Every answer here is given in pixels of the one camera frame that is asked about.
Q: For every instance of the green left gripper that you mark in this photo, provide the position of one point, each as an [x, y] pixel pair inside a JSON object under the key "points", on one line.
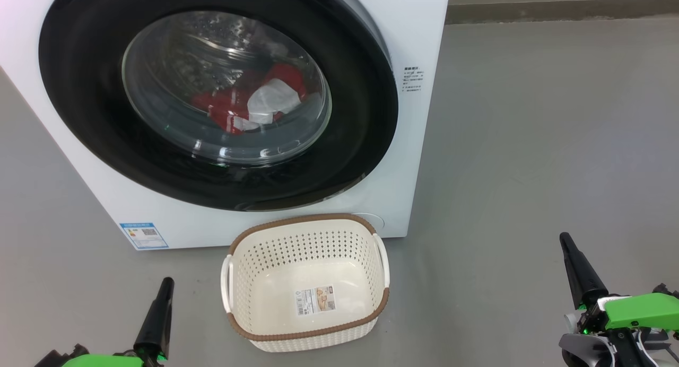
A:
{"points": [[101, 361]]}

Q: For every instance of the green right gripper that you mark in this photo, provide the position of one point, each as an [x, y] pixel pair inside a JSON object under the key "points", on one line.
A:
{"points": [[642, 311]]}

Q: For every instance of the red garment with white trim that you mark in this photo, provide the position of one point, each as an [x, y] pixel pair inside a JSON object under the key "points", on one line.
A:
{"points": [[220, 106]]}

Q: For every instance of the black-rimmed glass washer door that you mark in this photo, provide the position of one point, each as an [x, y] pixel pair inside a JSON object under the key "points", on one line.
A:
{"points": [[79, 91]]}

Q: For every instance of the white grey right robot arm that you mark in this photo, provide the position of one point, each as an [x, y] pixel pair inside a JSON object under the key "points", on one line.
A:
{"points": [[583, 350]]}

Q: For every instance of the printed product label sticker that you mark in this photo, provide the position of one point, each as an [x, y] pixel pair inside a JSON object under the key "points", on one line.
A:
{"points": [[315, 300]]}

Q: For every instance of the cream basket with brown rim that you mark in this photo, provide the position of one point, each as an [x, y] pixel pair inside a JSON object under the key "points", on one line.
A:
{"points": [[318, 271]]}

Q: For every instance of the white front-load washing machine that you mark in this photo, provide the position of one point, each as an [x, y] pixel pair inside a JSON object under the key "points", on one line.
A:
{"points": [[414, 144]]}

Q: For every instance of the stainless steel washing machine drum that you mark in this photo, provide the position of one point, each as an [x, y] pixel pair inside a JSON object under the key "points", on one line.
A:
{"points": [[212, 43]]}

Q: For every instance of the blue energy label sticker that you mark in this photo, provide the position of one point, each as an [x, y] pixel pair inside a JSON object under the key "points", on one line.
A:
{"points": [[143, 235]]}

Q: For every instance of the round white filter cover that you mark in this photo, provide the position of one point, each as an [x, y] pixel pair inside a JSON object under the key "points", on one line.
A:
{"points": [[372, 219]]}

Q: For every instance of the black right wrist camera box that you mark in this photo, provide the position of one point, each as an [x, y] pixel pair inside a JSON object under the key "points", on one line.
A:
{"points": [[667, 290]]}

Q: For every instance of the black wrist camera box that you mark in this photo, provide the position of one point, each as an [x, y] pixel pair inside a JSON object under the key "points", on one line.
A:
{"points": [[667, 290], [69, 357]]}

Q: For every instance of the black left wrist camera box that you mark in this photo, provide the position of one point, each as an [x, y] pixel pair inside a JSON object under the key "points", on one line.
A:
{"points": [[69, 357]]}

